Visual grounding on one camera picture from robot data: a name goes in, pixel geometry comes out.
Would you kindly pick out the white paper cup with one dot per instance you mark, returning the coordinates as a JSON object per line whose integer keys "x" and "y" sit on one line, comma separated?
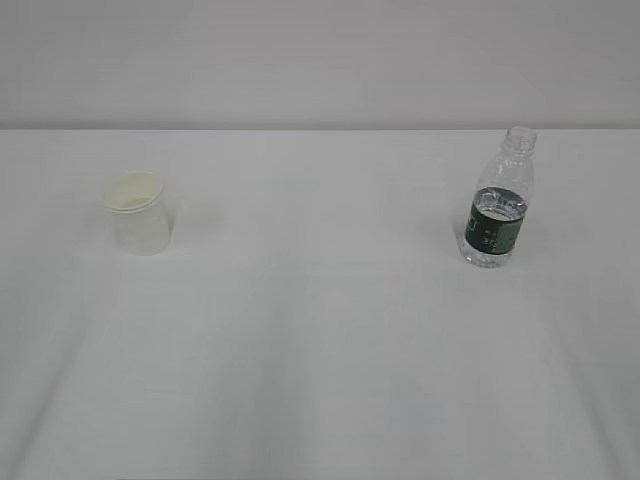
{"x": 132, "y": 191}
{"x": 141, "y": 223}

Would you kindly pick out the clear green-label water bottle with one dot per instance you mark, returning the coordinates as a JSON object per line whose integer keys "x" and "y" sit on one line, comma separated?
{"x": 501, "y": 200}

